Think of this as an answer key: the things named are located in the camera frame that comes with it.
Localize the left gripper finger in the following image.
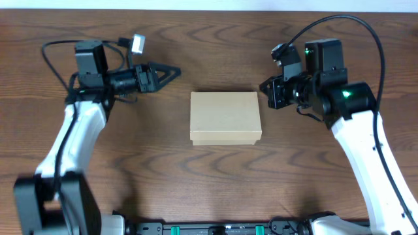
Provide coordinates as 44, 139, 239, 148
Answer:
149, 62, 182, 82
156, 76, 175, 91

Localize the cardboard box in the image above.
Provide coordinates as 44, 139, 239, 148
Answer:
190, 91, 263, 146

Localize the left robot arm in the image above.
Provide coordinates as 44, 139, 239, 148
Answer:
14, 35, 181, 234

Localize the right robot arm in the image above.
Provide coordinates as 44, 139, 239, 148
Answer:
259, 39, 417, 234

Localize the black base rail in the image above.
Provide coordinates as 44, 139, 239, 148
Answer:
125, 219, 314, 235

